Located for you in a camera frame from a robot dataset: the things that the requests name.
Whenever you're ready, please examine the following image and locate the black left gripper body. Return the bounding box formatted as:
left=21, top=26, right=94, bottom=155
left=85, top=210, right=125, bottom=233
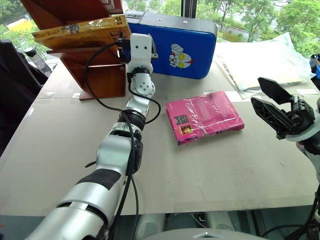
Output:
left=118, top=44, right=131, bottom=65

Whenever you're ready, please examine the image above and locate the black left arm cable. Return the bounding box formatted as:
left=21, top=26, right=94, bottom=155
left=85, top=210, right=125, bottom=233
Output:
left=83, top=37, right=162, bottom=240

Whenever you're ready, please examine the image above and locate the clear water bottle black lid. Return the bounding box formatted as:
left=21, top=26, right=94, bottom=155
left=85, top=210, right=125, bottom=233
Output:
left=22, top=46, right=53, bottom=76

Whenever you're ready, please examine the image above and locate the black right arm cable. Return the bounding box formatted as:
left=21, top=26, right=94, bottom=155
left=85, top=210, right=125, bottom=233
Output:
left=259, top=183, right=320, bottom=240

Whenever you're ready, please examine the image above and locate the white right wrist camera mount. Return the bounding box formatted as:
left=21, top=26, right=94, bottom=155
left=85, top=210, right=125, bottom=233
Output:
left=284, top=122, right=317, bottom=143

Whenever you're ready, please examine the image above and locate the pink book in plastic wrap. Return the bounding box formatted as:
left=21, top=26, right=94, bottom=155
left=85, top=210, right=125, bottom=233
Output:
left=165, top=90, right=245, bottom=147

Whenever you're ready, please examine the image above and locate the blue object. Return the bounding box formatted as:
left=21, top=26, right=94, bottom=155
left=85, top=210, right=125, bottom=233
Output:
left=309, top=53, right=320, bottom=91

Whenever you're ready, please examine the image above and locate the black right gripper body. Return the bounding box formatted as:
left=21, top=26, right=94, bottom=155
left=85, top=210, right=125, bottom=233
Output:
left=275, top=94, right=316, bottom=140

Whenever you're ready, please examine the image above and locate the blue case with cartoon print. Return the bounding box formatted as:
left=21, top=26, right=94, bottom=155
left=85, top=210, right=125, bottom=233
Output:
left=124, top=10, right=218, bottom=80

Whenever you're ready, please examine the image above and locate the clear plastic bag with papers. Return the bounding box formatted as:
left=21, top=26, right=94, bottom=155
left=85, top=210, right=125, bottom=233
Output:
left=214, top=31, right=316, bottom=100

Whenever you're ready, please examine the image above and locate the black window post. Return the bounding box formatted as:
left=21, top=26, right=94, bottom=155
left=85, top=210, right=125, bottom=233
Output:
left=180, top=0, right=198, bottom=19

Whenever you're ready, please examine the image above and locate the grey rounded shape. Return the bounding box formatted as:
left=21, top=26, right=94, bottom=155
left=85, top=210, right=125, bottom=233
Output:
left=136, top=213, right=168, bottom=236
left=202, top=211, right=238, bottom=231

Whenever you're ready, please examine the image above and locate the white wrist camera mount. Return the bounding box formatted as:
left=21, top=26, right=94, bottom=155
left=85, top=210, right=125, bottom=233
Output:
left=126, top=32, right=154, bottom=75
left=284, top=122, right=317, bottom=143

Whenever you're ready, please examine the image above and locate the dark jacket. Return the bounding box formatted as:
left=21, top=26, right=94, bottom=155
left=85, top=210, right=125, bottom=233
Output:
left=0, top=38, right=50, bottom=157

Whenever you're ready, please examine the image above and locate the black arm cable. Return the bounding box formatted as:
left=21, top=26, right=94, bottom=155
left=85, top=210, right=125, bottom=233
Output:
left=259, top=183, right=320, bottom=240
left=83, top=37, right=162, bottom=240

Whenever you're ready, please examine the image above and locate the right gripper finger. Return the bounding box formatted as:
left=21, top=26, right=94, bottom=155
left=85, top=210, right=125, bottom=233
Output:
left=257, top=76, right=293, bottom=106
left=250, top=96, right=294, bottom=133

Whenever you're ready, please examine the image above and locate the silver robot torso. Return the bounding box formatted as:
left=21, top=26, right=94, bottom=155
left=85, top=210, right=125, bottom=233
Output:
left=142, top=228, right=269, bottom=240

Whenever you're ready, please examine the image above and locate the yellow book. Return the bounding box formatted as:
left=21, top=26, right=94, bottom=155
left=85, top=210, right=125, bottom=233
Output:
left=31, top=14, right=132, bottom=53

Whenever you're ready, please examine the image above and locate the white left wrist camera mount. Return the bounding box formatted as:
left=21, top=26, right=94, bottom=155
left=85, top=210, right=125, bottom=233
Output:
left=126, top=32, right=154, bottom=75

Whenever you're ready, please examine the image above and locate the wooden bookshelf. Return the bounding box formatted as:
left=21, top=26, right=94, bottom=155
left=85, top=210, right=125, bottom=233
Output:
left=20, top=0, right=131, bottom=101

